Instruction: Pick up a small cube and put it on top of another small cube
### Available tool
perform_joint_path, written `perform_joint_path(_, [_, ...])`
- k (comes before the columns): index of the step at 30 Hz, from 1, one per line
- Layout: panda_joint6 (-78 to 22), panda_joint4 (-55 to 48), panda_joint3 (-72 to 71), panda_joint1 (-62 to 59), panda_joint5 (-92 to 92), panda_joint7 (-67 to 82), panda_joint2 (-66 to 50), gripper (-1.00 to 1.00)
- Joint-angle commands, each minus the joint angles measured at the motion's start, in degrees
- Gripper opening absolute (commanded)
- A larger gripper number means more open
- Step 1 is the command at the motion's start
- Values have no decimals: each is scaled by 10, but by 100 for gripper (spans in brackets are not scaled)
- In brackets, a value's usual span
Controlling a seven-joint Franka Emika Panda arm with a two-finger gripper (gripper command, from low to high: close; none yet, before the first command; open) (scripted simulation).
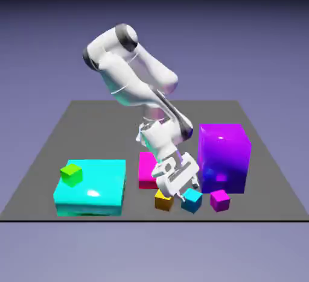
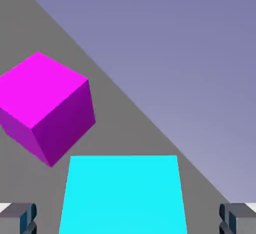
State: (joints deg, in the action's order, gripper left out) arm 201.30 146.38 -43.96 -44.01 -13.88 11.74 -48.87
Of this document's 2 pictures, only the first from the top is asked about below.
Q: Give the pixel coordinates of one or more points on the small orange cube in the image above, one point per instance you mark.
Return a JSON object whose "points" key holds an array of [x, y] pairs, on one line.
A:
{"points": [[163, 202]]}

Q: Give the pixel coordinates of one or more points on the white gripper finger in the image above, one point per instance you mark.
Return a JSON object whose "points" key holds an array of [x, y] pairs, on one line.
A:
{"points": [[195, 182], [181, 196]]}

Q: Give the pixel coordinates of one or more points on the large cyan box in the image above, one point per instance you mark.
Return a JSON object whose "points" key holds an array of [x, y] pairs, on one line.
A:
{"points": [[96, 188]]}

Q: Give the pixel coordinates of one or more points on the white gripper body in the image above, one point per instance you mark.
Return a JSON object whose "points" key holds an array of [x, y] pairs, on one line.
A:
{"points": [[172, 184]]}

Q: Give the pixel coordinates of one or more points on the large purple box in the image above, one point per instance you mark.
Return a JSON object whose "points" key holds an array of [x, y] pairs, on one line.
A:
{"points": [[224, 156]]}

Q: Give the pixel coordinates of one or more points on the small cyan cube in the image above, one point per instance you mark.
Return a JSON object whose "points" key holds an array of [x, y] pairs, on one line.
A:
{"points": [[192, 201]]}

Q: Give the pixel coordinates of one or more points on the small green cube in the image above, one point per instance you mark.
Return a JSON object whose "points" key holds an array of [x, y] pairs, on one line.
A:
{"points": [[71, 174]]}

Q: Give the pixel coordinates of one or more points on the small magenta cube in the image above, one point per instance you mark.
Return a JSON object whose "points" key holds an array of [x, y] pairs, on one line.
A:
{"points": [[219, 201]]}

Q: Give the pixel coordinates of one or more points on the large magenta box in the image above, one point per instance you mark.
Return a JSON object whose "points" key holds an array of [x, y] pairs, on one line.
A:
{"points": [[146, 171]]}

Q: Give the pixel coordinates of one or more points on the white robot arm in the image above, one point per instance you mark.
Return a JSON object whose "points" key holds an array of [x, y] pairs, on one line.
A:
{"points": [[120, 79]]}

